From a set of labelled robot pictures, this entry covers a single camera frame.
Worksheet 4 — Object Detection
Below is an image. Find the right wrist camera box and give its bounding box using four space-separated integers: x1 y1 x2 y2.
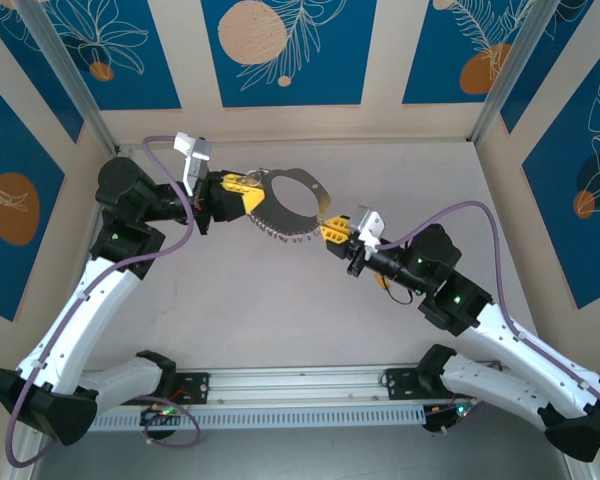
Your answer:
349 203 385 251

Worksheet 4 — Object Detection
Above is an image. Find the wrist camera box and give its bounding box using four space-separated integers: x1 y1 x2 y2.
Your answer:
173 132 215 196
349 203 385 251

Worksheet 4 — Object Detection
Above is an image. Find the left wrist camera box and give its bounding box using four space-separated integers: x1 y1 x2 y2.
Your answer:
173 132 215 196

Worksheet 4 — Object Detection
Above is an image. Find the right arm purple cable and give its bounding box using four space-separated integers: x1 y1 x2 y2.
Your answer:
377 200 600 436

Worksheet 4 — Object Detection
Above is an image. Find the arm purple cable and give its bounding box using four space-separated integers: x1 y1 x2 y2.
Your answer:
4 134 202 469
377 200 600 436

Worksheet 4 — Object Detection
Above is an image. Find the thin black cable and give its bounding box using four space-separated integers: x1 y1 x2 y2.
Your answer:
384 283 417 307

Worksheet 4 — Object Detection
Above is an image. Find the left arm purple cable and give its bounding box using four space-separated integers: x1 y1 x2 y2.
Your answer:
4 134 202 469

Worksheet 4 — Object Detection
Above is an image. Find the aluminium frame post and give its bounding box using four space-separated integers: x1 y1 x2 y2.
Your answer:
15 0 120 157
465 0 565 144

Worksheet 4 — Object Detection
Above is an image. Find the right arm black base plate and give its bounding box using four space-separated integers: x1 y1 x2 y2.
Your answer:
382 368 479 401

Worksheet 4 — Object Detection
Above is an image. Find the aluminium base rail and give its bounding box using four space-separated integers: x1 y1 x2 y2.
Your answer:
79 362 541 415

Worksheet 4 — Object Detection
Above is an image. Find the grey slotted cable duct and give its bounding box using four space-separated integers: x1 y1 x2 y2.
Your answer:
87 404 427 432

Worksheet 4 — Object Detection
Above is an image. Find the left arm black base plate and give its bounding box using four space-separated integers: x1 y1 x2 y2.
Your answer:
118 371 211 406

